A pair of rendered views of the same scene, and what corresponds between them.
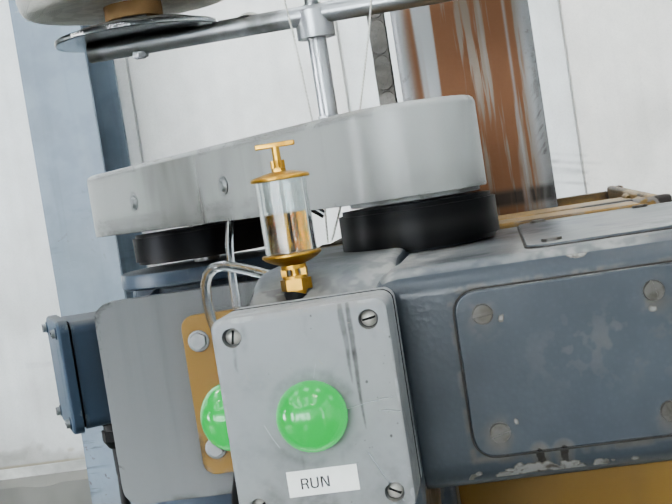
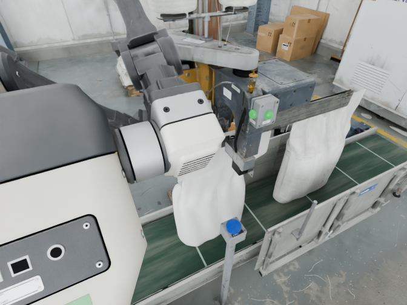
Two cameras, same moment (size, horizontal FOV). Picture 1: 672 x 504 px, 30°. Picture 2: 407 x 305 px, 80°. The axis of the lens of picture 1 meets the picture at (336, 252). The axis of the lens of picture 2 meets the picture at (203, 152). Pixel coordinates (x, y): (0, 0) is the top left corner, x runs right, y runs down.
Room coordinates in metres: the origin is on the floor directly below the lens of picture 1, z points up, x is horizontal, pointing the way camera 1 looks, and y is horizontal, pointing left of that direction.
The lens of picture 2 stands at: (0.08, 0.56, 1.69)
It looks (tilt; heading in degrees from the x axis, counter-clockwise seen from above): 40 degrees down; 326
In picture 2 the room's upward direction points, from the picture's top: straight up
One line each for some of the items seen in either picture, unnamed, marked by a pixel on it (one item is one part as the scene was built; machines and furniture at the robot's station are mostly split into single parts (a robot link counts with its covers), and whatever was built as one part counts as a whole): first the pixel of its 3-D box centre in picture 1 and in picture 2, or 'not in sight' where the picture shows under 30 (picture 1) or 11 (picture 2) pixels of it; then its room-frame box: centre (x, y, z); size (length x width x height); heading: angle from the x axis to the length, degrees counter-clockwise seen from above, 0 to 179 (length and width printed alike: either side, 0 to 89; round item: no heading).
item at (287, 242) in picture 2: not in sight; (335, 213); (0.34, -0.52, 0.54); 1.05 x 0.02 x 0.41; 82
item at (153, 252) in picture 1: (204, 242); not in sight; (1.07, 0.11, 1.35); 0.12 x 0.12 x 0.04
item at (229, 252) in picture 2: not in sight; (226, 275); (0.46, 0.16, 0.39); 0.03 x 0.03 x 0.78; 82
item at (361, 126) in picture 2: not in sight; (356, 132); (0.82, -1.69, 0.35); 0.30 x 0.15 x 0.15; 82
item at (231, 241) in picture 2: not in sight; (232, 231); (0.46, 0.16, 0.81); 0.08 x 0.08 x 0.06; 82
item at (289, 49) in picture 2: not in sight; (294, 45); (3.26, -3.76, 0.20); 0.60 x 0.40 x 0.40; 87
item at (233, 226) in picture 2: not in sight; (233, 227); (0.46, 0.16, 0.84); 0.06 x 0.06 x 0.02
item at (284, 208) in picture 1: (285, 216); (252, 80); (0.60, 0.02, 1.37); 0.03 x 0.02 x 0.03; 82
